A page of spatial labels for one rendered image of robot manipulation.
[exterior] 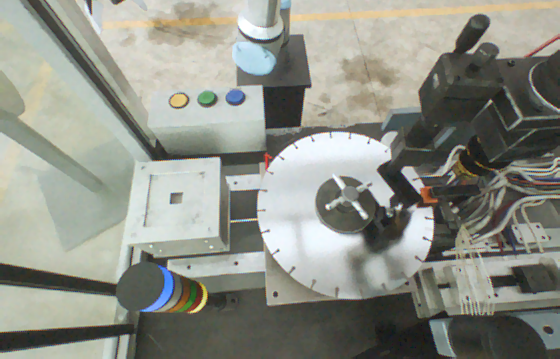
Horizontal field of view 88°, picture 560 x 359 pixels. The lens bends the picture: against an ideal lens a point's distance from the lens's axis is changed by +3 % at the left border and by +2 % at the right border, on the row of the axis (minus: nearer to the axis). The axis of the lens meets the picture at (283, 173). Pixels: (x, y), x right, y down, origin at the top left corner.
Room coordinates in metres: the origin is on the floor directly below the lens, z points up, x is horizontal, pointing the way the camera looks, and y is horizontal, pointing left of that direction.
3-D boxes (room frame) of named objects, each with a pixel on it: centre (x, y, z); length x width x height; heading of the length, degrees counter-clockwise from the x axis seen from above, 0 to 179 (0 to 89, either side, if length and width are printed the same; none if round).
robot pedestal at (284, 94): (0.80, 0.05, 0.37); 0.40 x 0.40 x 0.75; 6
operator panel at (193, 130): (0.47, 0.19, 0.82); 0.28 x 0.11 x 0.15; 96
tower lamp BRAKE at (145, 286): (0.02, 0.13, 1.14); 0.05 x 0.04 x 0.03; 6
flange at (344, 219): (0.19, -0.12, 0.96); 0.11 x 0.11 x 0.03
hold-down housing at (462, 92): (0.23, -0.19, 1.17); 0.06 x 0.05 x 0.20; 87
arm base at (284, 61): (0.80, 0.05, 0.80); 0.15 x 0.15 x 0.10
